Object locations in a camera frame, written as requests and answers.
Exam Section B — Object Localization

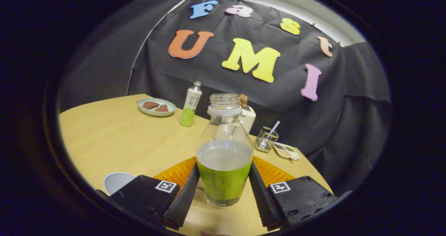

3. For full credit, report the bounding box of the pale green plate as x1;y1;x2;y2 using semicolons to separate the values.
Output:
138;98;176;117

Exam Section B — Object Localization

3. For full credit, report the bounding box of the white toaster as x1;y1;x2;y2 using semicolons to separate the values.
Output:
238;105;256;135

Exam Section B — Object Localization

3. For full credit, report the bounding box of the clear juice bottle green label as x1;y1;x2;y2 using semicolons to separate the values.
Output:
195;93;254;207

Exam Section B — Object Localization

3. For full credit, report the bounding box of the wire mesh holder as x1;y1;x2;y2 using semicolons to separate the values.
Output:
255;126;279;153

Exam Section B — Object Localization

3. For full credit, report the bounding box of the tall white green drink bottle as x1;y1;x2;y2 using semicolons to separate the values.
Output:
179;81;203;127

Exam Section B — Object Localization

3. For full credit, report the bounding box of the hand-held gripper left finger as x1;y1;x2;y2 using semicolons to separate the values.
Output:
96;157;201;231

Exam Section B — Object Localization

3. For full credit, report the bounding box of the white cup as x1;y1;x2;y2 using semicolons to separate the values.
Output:
103;172;137;196

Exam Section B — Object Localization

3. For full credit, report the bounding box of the white compartment tray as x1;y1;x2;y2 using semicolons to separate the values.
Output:
273;142;301;161

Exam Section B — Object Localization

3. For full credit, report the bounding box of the black backdrop cloth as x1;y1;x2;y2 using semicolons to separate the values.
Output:
57;0;391;195

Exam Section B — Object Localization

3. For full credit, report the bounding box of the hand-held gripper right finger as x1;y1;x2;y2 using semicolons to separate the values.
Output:
248;156;352;229

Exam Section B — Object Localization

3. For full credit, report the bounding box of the wooden table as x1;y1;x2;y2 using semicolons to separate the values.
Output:
57;93;333;236

